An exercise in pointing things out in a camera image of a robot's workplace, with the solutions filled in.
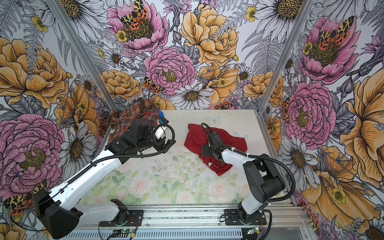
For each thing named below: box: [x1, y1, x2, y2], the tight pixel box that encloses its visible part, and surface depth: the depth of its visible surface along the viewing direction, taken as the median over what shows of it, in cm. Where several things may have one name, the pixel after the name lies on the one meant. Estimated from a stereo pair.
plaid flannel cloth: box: [107, 97, 159, 142], surface depth 111 cm
